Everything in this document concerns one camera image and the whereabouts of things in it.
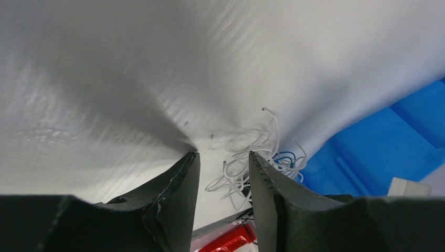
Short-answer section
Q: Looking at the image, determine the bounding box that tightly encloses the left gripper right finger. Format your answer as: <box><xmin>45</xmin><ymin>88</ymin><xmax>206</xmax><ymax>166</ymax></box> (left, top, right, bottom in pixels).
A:
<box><xmin>249</xmin><ymin>151</ymin><xmax>353</xmax><ymax>251</ymax></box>

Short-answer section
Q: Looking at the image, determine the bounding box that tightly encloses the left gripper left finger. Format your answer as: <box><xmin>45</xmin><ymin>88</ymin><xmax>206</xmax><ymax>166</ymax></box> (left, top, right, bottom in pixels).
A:
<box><xmin>98</xmin><ymin>152</ymin><xmax>200</xmax><ymax>251</ymax></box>

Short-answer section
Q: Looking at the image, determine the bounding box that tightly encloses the blue compartment bin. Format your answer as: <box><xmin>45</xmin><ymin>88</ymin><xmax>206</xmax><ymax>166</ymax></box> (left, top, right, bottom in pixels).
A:
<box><xmin>302</xmin><ymin>80</ymin><xmax>444</xmax><ymax>196</ymax></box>

